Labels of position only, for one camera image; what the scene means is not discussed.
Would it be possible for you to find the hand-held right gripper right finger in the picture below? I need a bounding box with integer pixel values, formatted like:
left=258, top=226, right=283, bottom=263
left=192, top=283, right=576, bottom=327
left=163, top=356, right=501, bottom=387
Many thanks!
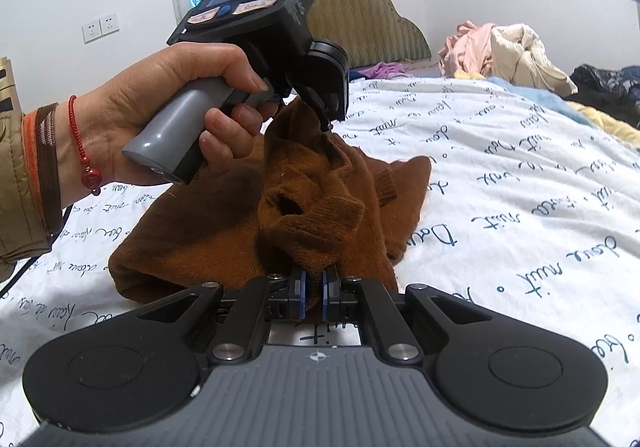
left=322, top=269, right=502, bottom=369

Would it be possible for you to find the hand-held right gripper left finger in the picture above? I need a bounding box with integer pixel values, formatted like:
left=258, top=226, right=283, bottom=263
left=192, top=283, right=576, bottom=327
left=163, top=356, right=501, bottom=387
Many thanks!
left=134, top=268, right=309, bottom=369

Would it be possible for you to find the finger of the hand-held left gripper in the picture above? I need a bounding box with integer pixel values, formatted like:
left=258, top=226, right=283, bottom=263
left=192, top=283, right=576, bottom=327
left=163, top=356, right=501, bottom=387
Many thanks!
left=294, top=91, right=336, bottom=134

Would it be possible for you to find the brown knit sweater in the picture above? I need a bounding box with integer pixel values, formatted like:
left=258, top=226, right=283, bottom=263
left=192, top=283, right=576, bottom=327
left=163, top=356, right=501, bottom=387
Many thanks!
left=109, top=100, right=433, bottom=305

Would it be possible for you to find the person's left forearm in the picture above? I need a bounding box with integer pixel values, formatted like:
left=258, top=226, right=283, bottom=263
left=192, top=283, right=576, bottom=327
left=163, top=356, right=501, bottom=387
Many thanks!
left=0, top=97, right=81, bottom=280

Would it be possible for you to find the person's left hand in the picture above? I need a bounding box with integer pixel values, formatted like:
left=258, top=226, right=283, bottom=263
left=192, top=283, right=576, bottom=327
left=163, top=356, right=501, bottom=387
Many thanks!
left=69, top=42, right=281, bottom=200

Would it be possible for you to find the purple cloth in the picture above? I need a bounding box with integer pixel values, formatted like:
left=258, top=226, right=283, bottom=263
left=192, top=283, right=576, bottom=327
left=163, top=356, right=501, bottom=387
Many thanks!
left=350, top=60, right=409, bottom=81

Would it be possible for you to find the olive tufted headboard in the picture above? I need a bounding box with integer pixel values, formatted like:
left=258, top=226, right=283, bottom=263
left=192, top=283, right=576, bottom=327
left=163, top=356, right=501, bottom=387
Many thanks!
left=240, top=0, right=432, bottom=71

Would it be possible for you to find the pink garment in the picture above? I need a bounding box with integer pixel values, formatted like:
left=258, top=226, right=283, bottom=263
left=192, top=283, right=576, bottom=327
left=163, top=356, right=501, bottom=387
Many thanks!
left=438, top=20, right=502, bottom=78

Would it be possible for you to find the white printed bedsheet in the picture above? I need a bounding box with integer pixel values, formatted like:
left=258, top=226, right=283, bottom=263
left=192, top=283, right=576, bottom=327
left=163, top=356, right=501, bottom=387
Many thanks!
left=0, top=73, right=640, bottom=447

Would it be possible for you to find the cream jacket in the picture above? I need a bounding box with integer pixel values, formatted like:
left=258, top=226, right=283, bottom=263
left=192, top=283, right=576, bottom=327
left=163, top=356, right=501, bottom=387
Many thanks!
left=489, top=23, right=579, bottom=96

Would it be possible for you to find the light blue cloth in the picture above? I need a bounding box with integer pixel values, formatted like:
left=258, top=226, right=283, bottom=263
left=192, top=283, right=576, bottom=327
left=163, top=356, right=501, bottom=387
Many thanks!
left=487, top=76, right=597, bottom=129

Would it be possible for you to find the gold tower air conditioner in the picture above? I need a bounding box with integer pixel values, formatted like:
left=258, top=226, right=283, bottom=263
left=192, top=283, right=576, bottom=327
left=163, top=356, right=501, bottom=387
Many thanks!
left=0, top=56, right=23, bottom=129

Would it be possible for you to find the dark cloth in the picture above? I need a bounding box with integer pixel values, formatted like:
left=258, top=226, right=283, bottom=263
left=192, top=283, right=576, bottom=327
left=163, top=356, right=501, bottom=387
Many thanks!
left=565, top=63, right=640, bottom=130

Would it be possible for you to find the yellow cloth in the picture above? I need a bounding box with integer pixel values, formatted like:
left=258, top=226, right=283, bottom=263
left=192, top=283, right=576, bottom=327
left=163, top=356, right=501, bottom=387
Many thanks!
left=565, top=100, right=640, bottom=149

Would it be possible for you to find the red string bracelet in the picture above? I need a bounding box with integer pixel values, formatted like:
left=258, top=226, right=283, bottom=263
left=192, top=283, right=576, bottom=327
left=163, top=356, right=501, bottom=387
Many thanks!
left=67, top=94, right=104, bottom=196

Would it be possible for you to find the black cable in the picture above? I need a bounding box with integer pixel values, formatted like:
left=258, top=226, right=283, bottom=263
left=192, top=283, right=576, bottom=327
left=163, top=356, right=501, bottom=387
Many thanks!
left=0, top=204, right=72, bottom=299

